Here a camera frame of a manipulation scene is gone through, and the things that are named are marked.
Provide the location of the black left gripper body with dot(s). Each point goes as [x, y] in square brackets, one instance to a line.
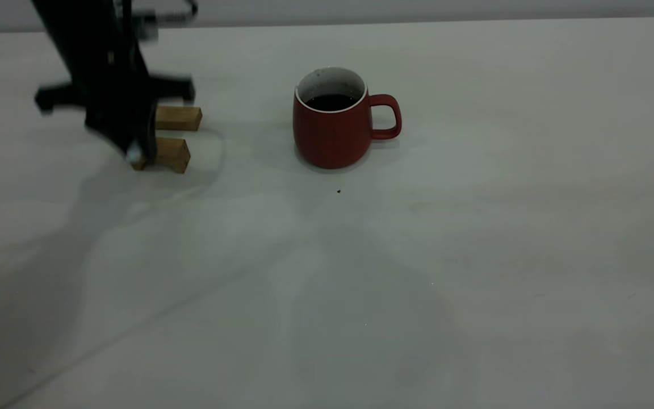
[114, 91]

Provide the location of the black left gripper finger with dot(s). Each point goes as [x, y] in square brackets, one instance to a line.
[108, 128]
[146, 136]

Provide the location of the red ceramic mug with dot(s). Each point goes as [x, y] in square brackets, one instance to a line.
[330, 139]

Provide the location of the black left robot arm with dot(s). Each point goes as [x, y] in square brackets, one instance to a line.
[83, 34]

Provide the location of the dark coffee liquid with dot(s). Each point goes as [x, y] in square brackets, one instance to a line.
[332, 103]

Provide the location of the arched wooden block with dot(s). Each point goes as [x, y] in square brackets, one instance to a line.
[174, 154]

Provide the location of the flat wooden block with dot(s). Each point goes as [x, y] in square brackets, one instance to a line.
[182, 119]

